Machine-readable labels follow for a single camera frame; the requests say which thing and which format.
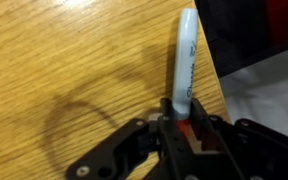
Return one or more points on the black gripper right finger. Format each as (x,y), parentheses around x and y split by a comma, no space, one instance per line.
(206,127)

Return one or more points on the red capped grey marker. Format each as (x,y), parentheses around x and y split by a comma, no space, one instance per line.
(186,46)

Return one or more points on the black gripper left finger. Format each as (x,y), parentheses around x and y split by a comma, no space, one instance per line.
(173,140)

